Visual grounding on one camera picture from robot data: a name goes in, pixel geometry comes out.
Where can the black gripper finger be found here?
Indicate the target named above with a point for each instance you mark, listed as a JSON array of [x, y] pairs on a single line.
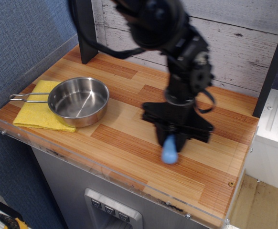
[[162, 133], [180, 139]]

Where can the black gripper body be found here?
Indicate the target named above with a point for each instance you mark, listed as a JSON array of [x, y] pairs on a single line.
[[179, 117]]

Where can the blue and grey toy spoon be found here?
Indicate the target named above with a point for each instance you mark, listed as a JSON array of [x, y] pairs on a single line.
[[169, 153]]

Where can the stainless steel pot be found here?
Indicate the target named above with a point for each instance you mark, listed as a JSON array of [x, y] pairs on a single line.
[[80, 101]]

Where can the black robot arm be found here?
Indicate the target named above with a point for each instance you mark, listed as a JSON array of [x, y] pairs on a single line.
[[163, 25]]

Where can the yellow object bottom left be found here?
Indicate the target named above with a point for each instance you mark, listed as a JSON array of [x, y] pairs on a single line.
[[8, 222]]

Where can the white appliance at right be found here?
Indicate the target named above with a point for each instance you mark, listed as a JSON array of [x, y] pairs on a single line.
[[262, 159]]

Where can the grey cabinet with dispenser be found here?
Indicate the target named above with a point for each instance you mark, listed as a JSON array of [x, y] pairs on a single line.
[[87, 200]]

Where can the yellow cloth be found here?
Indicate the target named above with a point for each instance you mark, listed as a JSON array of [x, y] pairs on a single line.
[[39, 115]]

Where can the black left frame post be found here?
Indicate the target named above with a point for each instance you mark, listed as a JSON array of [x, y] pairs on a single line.
[[85, 27]]

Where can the black frame post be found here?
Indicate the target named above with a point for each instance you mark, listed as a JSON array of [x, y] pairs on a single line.
[[267, 85], [85, 27]]

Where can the black right frame post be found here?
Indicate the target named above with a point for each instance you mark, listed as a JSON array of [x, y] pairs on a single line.
[[267, 85]]

